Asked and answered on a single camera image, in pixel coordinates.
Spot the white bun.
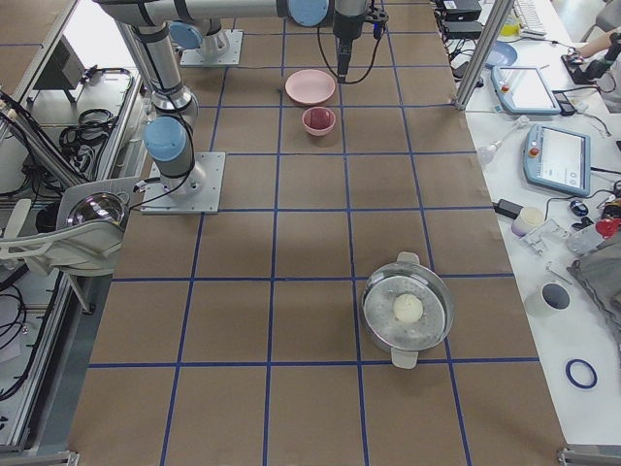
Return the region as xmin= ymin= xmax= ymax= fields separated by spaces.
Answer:
xmin=392 ymin=293 xmax=424 ymax=324

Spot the red apple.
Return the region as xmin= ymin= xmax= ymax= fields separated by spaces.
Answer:
xmin=305 ymin=108 xmax=333 ymax=130

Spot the glass pot lid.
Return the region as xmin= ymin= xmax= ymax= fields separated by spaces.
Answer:
xmin=66 ymin=192 xmax=126 ymax=226

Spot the blue teach pendant far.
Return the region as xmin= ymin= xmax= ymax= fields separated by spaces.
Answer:
xmin=490 ymin=66 xmax=561 ymax=116

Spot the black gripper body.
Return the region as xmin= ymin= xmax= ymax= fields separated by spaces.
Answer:
xmin=333 ymin=0 xmax=389 ymax=43

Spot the blue teach pendant near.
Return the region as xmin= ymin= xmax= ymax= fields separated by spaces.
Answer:
xmin=523 ymin=124 xmax=591 ymax=196

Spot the steel steamer pot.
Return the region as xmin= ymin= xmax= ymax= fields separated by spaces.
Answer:
xmin=360 ymin=251 xmax=455 ymax=369

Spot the aluminium frame post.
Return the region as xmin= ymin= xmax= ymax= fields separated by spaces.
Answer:
xmin=454 ymin=0 xmax=513 ymax=111

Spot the white cup dark inside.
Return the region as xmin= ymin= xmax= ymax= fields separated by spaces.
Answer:
xmin=524 ymin=282 xmax=572 ymax=316

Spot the blue plate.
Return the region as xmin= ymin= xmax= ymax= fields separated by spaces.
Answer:
xmin=485 ymin=41 xmax=518 ymax=69

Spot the pink plate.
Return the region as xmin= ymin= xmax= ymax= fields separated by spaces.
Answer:
xmin=284 ymin=69 xmax=336 ymax=106

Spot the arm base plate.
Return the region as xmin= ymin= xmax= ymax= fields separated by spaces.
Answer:
xmin=180 ymin=29 xmax=244 ymax=68
xmin=139 ymin=152 xmax=226 ymax=215

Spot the pink bowl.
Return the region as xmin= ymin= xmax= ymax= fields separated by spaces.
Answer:
xmin=302 ymin=107 xmax=336 ymax=137

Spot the black power adapter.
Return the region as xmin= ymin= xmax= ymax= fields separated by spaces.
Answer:
xmin=493 ymin=199 xmax=523 ymax=220

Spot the blue rubber ring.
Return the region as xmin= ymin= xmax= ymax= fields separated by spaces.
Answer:
xmin=565 ymin=358 xmax=598 ymax=390

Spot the blue teach pendant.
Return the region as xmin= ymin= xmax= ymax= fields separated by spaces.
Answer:
xmin=523 ymin=124 xmax=591 ymax=196
xmin=490 ymin=66 xmax=561 ymax=116

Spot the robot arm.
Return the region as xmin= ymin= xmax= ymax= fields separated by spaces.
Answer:
xmin=169 ymin=18 xmax=230 ymax=58
xmin=98 ymin=0 xmax=389 ymax=131

